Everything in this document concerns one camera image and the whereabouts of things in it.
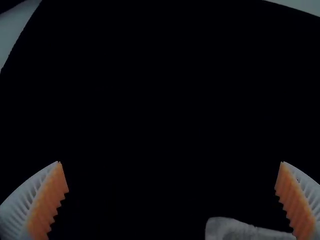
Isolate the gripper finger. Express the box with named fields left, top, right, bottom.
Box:
left=0, top=160, right=70, bottom=240
left=274, top=160, right=320, bottom=240

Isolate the pale towel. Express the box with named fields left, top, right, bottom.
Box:
left=204, top=216, right=299, bottom=240

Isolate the black mat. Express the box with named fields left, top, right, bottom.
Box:
left=0, top=0, right=320, bottom=240

